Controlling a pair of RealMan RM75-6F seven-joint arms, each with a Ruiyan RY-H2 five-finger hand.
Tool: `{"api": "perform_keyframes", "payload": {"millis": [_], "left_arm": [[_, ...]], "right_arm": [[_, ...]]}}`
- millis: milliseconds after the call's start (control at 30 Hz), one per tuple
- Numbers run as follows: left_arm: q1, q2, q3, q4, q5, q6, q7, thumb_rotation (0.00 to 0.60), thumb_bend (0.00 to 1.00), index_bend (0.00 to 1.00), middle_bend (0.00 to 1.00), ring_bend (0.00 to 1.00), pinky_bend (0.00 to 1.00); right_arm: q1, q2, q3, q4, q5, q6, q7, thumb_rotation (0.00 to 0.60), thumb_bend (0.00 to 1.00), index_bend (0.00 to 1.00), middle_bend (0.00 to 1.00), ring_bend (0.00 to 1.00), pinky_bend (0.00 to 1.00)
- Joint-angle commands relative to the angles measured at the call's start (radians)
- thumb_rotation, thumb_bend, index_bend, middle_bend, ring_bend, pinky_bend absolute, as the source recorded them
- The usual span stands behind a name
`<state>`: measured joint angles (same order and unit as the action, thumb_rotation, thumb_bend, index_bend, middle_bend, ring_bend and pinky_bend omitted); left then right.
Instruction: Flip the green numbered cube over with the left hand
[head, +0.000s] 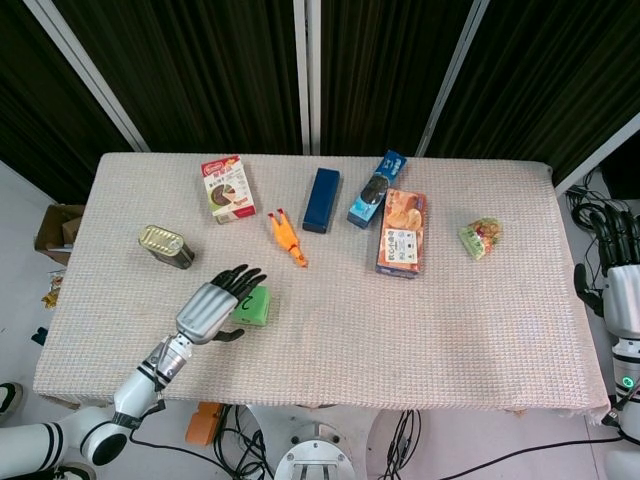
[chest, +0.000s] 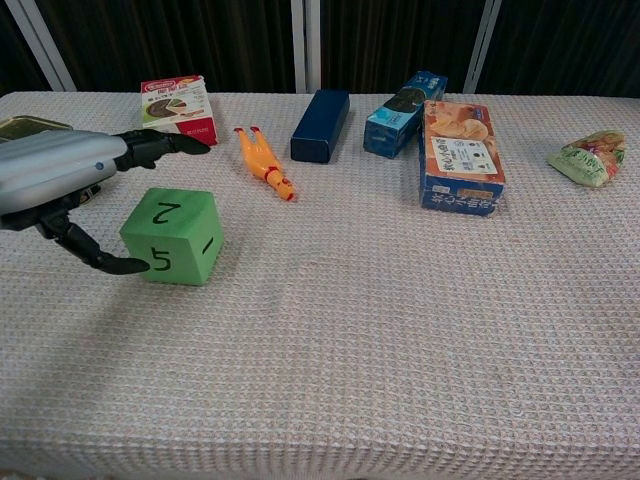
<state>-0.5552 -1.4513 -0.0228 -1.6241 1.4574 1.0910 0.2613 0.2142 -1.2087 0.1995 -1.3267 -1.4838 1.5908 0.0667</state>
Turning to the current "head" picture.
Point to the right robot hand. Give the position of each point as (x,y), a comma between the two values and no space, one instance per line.
(622,290)

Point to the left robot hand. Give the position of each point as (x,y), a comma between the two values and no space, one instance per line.
(207,312)

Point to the green numbered foam block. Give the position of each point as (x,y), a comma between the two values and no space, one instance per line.
(256,310)

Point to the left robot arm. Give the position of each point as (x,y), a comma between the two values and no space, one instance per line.
(135,390)

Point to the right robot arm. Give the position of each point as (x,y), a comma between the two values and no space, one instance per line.
(627,400)

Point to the dark rectangular tin can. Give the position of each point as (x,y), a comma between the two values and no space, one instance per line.
(165,247)

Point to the yellow rubber chicken toy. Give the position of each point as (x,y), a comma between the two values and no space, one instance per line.
(285,235)

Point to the orange plastic object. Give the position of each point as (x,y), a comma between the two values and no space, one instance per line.
(202,425)

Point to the red and white food box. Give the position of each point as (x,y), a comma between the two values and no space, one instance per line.
(229,192)

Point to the beige waffle-weave tablecloth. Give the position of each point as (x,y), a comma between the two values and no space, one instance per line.
(350,340)

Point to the green snack packet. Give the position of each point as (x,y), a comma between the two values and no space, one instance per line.
(481,239)

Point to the yellow floor scraps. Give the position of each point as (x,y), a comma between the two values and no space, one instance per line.
(52,295)

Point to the plain dark blue box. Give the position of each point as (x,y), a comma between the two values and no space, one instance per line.
(322,200)

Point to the small black floor object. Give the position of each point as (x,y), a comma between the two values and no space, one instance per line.
(39,335)

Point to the brown cardboard box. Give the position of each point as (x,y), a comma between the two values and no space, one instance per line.
(57,232)

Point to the white robot torso base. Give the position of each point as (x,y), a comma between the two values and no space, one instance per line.
(315,457)

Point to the blue sandwich cookie box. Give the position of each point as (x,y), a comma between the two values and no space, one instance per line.
(375,192)

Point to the black and white shoe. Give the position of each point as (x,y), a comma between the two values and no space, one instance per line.
(75,471)
(9,397)

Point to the orange cracker box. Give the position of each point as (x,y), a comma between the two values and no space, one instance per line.
(402,235)

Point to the dark folding screen panel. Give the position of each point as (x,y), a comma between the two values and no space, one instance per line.
(200,75)
(550,90)
(45,100)
(390,75)

